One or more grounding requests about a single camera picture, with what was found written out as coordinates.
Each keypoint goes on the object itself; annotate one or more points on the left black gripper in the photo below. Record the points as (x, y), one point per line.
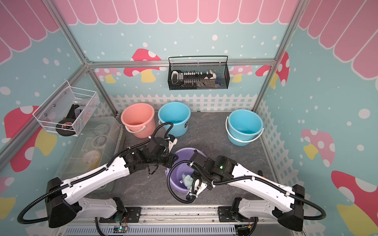
(172, 158)

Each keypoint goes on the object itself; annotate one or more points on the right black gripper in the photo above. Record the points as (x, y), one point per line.
(209, 185)

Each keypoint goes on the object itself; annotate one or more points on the light green cloth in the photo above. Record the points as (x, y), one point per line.
(187, 181)

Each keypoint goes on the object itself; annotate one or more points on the purple bucket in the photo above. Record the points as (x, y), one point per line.
(183, 171)

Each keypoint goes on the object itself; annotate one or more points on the pink plastic bucket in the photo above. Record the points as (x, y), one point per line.
(138, 120)

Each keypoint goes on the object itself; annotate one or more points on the blue bucket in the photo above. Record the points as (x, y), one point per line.
(177, 113)
(243, 127)

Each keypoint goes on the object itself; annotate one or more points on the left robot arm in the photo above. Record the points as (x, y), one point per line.
(69, 201)

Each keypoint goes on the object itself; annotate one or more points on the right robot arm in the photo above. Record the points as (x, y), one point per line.
(281, 203)

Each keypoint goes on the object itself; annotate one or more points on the clear plastic storage box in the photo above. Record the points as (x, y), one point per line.
(98, 143)

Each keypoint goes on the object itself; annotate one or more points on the black tape dispenser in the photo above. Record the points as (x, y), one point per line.
(65, 126)

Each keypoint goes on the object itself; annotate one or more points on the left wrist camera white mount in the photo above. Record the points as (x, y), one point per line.
(172, 141)

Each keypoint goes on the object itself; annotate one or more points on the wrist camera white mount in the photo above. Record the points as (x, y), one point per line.
(197, 187)
(172, 141)

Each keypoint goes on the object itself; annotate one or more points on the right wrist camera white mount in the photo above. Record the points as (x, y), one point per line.
(197, 187)

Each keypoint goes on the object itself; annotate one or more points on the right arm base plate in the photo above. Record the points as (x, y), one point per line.
(227, 215)

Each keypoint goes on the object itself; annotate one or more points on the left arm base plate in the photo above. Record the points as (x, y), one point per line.
(129, 215)

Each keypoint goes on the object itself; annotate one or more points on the black wire mesh basket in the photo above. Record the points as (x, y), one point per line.
(200, 72)

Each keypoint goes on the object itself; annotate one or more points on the white wire basket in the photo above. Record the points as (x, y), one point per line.
(57, 106)

